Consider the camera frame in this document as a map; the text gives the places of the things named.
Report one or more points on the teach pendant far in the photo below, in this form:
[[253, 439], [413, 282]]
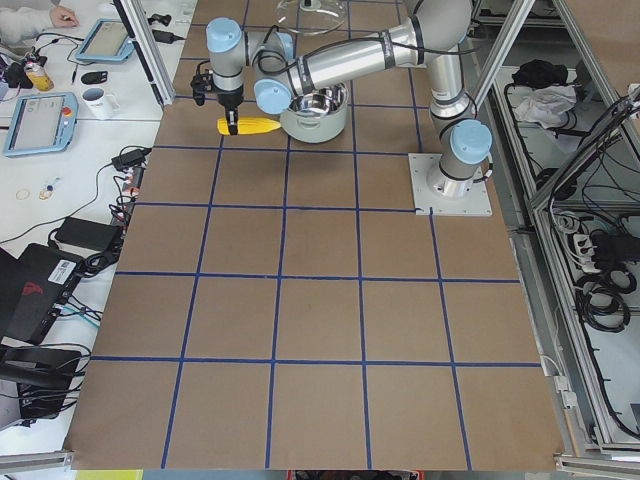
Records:
[[107, 42]]

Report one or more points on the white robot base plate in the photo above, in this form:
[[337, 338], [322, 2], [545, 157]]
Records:
[[436, 194]]

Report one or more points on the yellow bottle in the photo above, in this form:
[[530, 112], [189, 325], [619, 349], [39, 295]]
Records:
[[38, 76]]

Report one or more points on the teach pendant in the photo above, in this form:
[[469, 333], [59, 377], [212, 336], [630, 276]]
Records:
[[107, 42], [41, 124]]

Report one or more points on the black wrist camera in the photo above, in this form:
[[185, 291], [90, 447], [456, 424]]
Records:
[[201, 83]]

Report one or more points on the white mug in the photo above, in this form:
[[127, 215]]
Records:
[[102, 104]]

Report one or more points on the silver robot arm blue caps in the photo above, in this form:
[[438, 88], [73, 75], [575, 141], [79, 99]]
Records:
[[430, 37]]

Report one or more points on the pale green cooking pot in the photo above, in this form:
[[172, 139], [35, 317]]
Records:
[[317, 117]]

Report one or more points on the black power adapter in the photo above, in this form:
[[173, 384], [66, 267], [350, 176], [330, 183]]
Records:
[[87, 234]]

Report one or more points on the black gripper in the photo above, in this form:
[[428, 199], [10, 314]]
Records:
[[230, 100]]

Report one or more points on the aluminium frame post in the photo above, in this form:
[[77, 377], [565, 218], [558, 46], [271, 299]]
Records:
[[132, 14]]

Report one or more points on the black laptop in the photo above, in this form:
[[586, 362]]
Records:
[[33, 288]]

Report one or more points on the yellow corn cob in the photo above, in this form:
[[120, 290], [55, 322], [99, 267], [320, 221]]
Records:
[[249, 126]]

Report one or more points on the teach pendant near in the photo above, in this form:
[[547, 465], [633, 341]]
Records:
[[41, 124]]

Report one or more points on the glass pot lid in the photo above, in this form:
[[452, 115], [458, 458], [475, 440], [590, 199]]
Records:
[[311, 17]]

